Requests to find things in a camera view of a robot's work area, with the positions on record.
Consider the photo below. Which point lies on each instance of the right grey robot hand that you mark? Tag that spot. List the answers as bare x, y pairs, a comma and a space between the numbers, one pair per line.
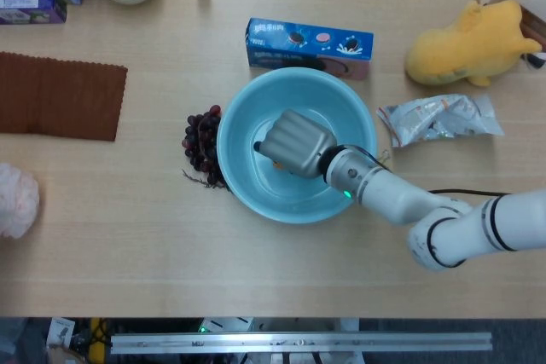
298, 142

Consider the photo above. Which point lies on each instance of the blue cookie box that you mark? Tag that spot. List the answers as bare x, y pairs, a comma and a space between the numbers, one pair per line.
298, 40

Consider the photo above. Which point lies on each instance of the silver snack bag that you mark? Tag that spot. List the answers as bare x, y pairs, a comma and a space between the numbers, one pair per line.
439, 121

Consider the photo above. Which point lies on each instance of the yellow plush toy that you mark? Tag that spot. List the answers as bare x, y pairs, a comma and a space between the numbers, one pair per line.
465, 48

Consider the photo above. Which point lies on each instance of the purple box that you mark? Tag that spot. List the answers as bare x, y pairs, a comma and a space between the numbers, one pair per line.
25, 6

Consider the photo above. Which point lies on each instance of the light blue plastic basin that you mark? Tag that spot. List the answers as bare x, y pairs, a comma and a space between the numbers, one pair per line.
256, 99

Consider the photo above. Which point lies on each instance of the dark purple grape bunch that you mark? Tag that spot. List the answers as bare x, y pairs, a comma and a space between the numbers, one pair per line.
200, 134

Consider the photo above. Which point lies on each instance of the brown cloth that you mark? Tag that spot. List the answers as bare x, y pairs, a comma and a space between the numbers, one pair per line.
59, 95

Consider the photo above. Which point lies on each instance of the black pencil case with lid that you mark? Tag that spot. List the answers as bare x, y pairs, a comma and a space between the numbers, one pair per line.
535, 25

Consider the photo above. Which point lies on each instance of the pink mesh bath sponge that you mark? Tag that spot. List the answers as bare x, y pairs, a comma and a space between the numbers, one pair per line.
19, 206

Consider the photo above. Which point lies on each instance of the aluminium rail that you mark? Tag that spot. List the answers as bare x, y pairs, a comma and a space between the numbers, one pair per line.
298, 342

